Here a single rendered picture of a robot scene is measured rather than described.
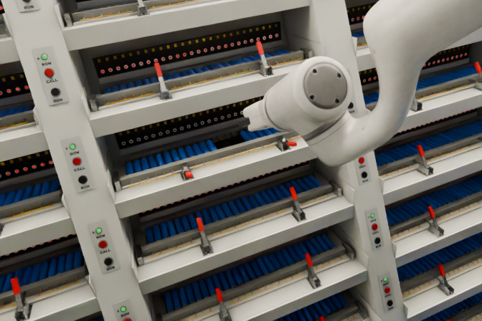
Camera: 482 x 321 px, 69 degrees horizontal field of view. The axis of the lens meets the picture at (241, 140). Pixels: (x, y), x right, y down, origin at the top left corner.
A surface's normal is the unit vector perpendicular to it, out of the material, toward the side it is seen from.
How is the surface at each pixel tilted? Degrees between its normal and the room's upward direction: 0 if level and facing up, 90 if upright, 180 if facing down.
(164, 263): 21
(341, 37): 90
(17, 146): 111
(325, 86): 81
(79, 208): 90
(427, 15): 99
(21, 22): 90
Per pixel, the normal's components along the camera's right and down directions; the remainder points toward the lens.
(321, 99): 0.19, -0.06
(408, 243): -0.13, -0.87
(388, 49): -0.54, 0.46
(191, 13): 0.33, 0.40
